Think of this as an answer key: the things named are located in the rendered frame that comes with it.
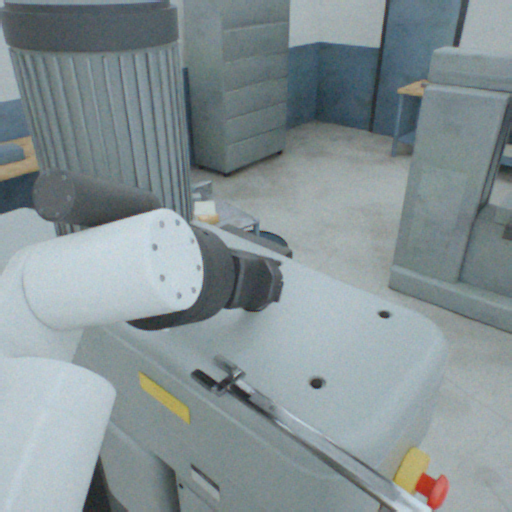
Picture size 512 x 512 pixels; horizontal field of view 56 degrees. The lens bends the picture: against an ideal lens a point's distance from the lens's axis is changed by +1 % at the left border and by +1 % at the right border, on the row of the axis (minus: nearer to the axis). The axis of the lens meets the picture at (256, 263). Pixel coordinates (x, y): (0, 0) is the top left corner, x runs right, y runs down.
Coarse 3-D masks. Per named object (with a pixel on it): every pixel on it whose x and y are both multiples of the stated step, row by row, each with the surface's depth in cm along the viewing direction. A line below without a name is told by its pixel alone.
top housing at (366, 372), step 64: (256, 320) 56; (320, 320) 56; (384, 320) 56; (128, 384) 63; (192, 384) 51; (256, 384) 48; (320, 384) 48; (384, 384) 48; (192, 448) 57; (256, 448) 47; (384, 448) 44
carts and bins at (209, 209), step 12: (204, 180) 333; (192, 192) 325; (204, 192) 330; (204, 204) 316; (216, 204) 331; (228, 204) 331; (204, 216) 302; (216, 216) 304; (228, 216) 315; (240, 216) 315; (252, 216) 315; (240, 228) 301; (276, 240) 337
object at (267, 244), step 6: (222, 228) 111; (228, 228) 111; (234, 228) 111; (234, 234) 108; (240, 234) 108; (246, 234) 108; (252, 234) 108; (252, 240) 106; (258, 240) 106; (264, 240) 106; (270, 240) 106; (264, 246) 104; (270, 246) 104; (276, 246) 104; (282, 246) 104; (276, 252) 102; (282, 252) 102; (288, 252) 102
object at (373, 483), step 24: (216, 360) 50; (216, 384) 47; (240, 384) 47; (264, 408) 44; (288, 432) 42; (312, 432) 42; (336, 456) 40; (360, 480) 38; (384, 480) 38; (384, 504) 37; (408, 504) 36
